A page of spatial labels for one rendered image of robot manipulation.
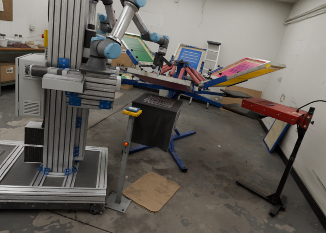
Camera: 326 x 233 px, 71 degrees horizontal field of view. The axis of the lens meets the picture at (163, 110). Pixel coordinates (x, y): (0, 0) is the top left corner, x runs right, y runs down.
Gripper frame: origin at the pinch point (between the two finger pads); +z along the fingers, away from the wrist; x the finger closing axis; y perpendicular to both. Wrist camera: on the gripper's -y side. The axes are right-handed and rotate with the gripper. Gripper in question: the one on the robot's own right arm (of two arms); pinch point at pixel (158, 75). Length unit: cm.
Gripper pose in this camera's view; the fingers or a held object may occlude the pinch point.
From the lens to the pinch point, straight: 206.5
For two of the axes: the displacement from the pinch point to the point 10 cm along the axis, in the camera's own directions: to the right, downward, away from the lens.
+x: -1.6, 0.0, -9.9
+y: -9.6, -2.4, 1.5
